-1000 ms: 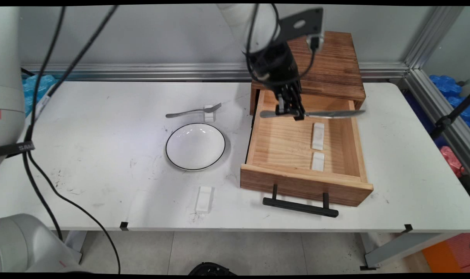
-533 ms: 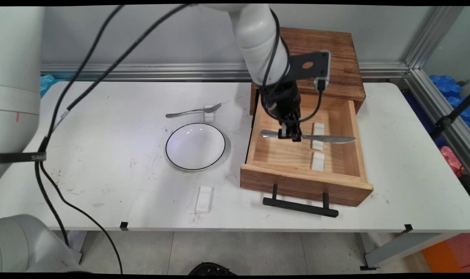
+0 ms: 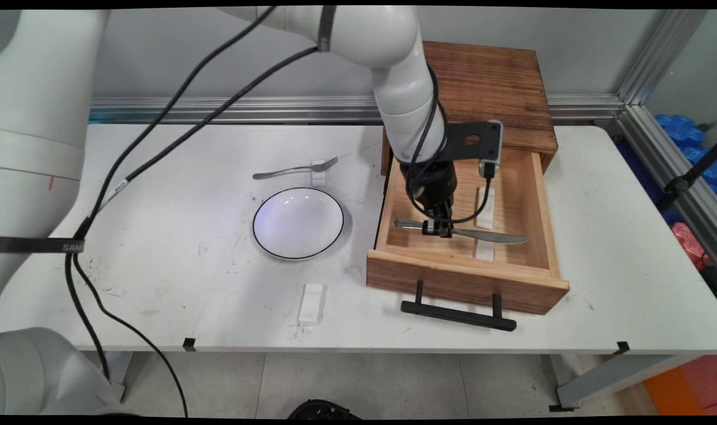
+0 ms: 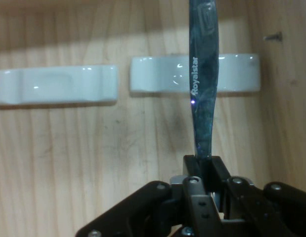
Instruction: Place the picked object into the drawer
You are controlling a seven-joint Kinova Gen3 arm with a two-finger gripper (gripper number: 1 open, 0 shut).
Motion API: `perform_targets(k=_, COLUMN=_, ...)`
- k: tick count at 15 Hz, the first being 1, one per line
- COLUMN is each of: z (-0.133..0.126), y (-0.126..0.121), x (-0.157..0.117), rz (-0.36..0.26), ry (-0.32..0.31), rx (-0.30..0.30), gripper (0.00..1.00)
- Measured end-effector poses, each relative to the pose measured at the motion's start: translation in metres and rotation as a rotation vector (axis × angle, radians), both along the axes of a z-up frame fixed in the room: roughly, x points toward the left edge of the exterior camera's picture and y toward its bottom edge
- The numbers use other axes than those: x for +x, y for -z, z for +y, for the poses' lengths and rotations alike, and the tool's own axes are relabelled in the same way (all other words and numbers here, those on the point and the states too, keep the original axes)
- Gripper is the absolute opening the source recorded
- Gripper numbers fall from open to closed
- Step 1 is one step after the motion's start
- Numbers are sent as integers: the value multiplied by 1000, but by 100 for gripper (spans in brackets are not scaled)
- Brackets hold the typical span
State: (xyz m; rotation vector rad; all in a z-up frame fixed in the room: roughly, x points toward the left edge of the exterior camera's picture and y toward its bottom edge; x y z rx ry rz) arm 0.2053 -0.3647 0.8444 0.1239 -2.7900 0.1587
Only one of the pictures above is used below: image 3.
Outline red plastic bag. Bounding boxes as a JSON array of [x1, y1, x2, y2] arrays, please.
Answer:
[[670, 222, 712, 273]]

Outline orange box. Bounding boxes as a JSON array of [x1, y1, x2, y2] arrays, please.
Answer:
[[643, 354, 717, 417]]

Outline white plate with black rim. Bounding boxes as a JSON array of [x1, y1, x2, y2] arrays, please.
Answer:
[[252, 187, 346, 261]]

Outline silver table knife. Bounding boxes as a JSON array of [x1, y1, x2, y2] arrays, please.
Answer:
[[393, 218, 530, 246]]

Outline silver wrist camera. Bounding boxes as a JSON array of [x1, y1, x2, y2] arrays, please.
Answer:
[[479, 119, 504, 178]]

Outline blue plastic bags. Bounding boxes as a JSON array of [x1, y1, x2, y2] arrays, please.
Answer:
[[653, 113, 717, 199]]

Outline dark wooden drawer cabinet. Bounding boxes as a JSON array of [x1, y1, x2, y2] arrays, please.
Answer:
[[381, 40, 559, 177]]

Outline silver fork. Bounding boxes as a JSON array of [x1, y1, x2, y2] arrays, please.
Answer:
[[253, 156, 340, 181]]

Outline black drawer handle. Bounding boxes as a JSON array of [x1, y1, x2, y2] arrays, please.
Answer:
[[400, 280, 518, 332]]

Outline upright aluminium frame post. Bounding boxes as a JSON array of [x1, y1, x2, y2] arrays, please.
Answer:
[[616, 9, 712, 107]]

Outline black printed velcro strap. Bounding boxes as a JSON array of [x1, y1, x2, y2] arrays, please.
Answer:
[[0, 236, 86, 255]]

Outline black round floor object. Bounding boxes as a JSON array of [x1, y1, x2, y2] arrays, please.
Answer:
[[287, 399, 363, 420]]

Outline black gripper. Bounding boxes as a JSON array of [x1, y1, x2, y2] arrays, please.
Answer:
[[399, 158, 458, 239]]

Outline grey metal table leg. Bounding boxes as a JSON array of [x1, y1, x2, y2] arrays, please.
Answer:
[[549, 354, 709, 413], [102, 352, 135, 403]]

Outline horizontal aluminium frame rail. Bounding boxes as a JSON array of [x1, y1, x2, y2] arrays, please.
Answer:
[[89, 96, 625, 125]]

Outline black stand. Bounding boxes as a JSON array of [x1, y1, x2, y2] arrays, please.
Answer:
[[656, 141, 717, 214]]

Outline black cable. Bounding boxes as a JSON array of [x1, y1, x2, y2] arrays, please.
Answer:
[[69, 46, 321, 417], [63, 6, 496, 381]]

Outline light wooden drawer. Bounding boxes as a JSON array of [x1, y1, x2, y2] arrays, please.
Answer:
[[366, 136, 571, 316]]

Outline aluminium side frame rail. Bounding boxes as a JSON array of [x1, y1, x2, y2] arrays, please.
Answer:
[[614, 104, 717, 267]]

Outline long white plastic rest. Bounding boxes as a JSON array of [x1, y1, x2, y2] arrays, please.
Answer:
[[475, 186, 496, 231]]

